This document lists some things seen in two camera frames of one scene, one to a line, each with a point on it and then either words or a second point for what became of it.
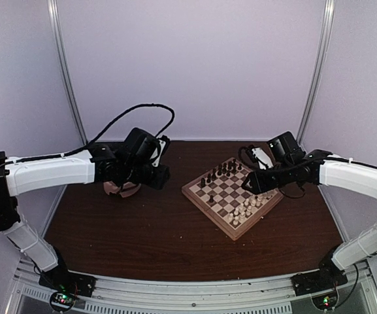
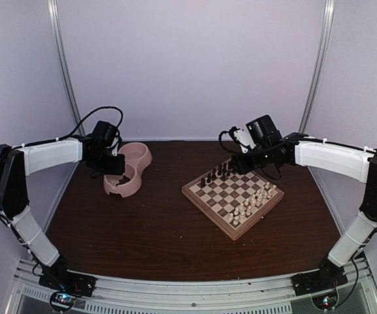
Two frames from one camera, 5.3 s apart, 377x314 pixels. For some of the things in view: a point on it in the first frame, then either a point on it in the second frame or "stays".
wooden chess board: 219,195 stays
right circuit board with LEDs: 327,301 stays
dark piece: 214,177 stays
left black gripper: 159,180 to 119,169
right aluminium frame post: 321,67 stays
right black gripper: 255,182 to 242,167
